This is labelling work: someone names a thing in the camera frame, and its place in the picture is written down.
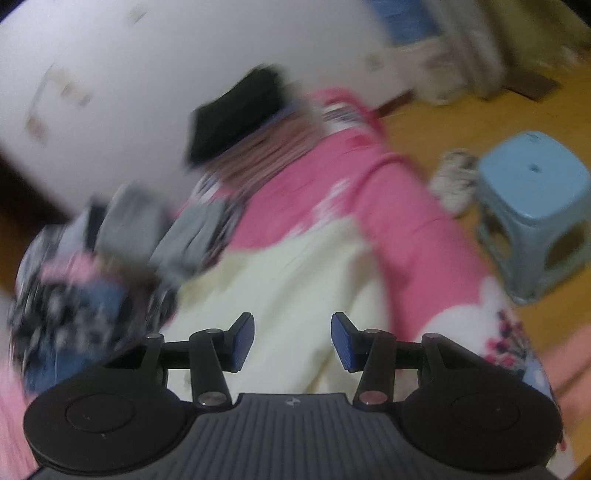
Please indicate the black folded garment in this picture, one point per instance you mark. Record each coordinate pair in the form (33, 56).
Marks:
(235, 115)

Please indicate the blue water bottle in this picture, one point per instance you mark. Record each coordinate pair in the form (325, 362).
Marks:
(406, 18)

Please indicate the black white plaid shirt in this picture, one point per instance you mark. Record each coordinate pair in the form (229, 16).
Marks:
(55, 314)

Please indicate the grey quilted garment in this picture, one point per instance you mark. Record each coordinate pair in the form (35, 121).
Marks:
(189, 240)

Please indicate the white water dispenser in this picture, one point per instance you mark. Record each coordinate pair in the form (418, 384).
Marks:
(438, 69)

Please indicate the white fuzzy sweater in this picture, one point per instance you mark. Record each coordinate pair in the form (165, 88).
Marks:
(286, 286)

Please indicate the pink floral blanket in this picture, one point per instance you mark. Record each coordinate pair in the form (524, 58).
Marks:
(369, 207)

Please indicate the stack of folded clothes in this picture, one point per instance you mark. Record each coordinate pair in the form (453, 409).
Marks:
(272, 152)

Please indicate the grey sweatshirt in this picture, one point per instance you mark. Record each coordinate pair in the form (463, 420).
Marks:
(129, 221)

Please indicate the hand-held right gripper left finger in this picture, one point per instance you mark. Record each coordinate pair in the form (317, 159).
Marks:
(244, 344)

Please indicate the light blue plastic stool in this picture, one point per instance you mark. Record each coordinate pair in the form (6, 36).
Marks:
(531, 184)

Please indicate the brown doormat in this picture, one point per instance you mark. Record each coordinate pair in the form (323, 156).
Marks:
(531, 84)

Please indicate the blue jeans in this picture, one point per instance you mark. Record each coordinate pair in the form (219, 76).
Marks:
(101, 304)

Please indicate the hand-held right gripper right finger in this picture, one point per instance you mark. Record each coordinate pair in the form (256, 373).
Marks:
(342, 344)

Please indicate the patterned slipper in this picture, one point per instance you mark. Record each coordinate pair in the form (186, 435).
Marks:
(455, 180)

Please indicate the grey striped curtain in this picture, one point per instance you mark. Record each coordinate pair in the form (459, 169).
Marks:
(480, 46)

